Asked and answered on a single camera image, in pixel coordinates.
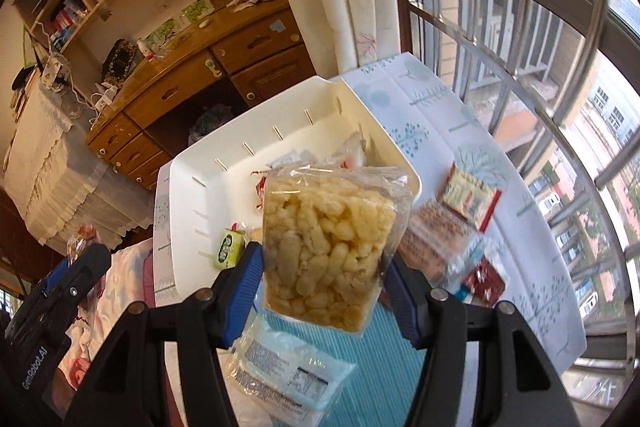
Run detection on green small snack packet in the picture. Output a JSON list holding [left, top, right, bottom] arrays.
[[214, 229, 245, 270]]

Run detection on dark red snowflake snack packet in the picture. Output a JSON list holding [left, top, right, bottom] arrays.
[[460, 256, 506, 308]]

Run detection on white clear rice cake bag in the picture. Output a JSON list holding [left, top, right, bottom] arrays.
[[224, 315, 356, 426]]

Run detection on large clear printed cake pack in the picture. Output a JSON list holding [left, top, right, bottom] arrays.
[[397, 199, 480, 287]]

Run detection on puffed corn snack bag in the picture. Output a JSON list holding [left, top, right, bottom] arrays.
[[262, 164, 414, 334]]

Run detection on blue foil snack packet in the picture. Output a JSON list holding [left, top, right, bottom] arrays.
[[454, 283, 473, 303]]

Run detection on yellow rice cracker bag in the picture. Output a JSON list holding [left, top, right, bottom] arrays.
[[250, 228, 262, 244]]

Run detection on nut candy clear packet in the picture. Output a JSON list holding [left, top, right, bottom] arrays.
[[250, 170, 269, 210]]

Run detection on white lace covered furniture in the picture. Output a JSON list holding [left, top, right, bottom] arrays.
[[3, 86, 154, 255]]

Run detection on white plastic storage bin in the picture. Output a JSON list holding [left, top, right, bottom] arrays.
[[153, 76, 422, 306]]

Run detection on white power strip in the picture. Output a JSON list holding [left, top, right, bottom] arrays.
[[90, 82, 119, 113]]

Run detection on beige red edged snack packet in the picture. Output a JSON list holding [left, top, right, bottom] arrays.
[[437, 162, 502, 233]]

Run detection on plastic bag under desk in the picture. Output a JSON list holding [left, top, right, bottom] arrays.
[[188, 104, 233, 145]]

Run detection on black patterned pouch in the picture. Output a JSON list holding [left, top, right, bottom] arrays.
[[101, 39, 138, 86]]

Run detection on small white red bottle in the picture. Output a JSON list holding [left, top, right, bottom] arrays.
[[137, 39, 155, 62]]

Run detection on wooden desk with drawers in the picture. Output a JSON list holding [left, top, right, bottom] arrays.
[[86, 0, 316, 188]]

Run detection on metal window guard bars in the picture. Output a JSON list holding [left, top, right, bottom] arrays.
[[399, 0, 639, 373]]

